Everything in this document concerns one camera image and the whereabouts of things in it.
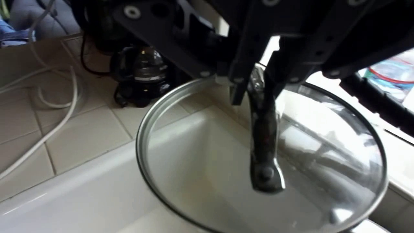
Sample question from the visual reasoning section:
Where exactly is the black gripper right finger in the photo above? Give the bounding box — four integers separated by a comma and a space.
265, 37, 287, 99

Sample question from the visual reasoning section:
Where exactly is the white double kitchen sink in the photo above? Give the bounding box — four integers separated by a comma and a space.
0, 69, 414, 233

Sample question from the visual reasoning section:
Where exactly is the glass pot lid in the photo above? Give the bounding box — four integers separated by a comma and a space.
136, 67, 388, 233

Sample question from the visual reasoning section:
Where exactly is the white power cord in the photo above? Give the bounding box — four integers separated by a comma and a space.
0, 0, 80, 182

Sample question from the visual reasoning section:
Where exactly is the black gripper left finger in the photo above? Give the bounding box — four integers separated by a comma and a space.
229, 76, 250, 105

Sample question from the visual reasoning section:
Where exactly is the black wire dish rack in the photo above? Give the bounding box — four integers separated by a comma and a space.
340, 76, 414, 137

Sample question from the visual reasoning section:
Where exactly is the black coffee maker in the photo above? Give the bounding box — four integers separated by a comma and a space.
79, 30, 179, 109

